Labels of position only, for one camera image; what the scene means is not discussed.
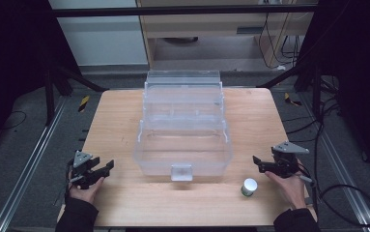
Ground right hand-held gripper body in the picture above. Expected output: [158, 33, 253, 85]
[270, 141, 311, 179]

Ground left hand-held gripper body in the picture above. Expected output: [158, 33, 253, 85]
[69, 150, 105, 190]

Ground small silver can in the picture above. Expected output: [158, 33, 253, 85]
[240, 178, 259, 198]

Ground clear plastic storage box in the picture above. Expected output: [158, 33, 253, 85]
[133, 70, 235, 183]

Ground person's left hand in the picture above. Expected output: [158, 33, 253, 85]
[69, 176, 106, 205]

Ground person's right hand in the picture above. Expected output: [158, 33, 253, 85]
[264, 169, 308, 211]

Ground yellow black striped tape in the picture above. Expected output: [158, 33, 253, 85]
[283, 92, 303, 107]
[77, 95, 91, 114]

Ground black metal stand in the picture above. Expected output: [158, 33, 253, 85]
[255, 61, 325, 121]
[43, 60, 110, 128]

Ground black curtain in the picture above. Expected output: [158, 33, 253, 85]
[0, 0, 81, 163]
[297, 0, 370, 182]

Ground white cabinet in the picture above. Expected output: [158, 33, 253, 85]
[48, 0, 150, 68]

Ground light wooden desk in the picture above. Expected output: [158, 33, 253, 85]
[135, 0, 320, 70]

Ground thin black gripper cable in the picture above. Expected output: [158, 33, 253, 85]
[64, 159, 74, 199]

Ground black floor cables bundle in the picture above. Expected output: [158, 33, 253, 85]
[281, 76, 343, 145]

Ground aluminium floor rail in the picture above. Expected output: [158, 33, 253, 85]
[0, 96, 69, 232]
[301, 93, 370, 232]

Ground thin black floor cable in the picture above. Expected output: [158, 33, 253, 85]
[0, 109, 28, 132]

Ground black cables under desk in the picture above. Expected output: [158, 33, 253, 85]
[257, 12, 303, 71]

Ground black horizontal frame bar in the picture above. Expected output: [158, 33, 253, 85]
[51, 5, 319, 18]

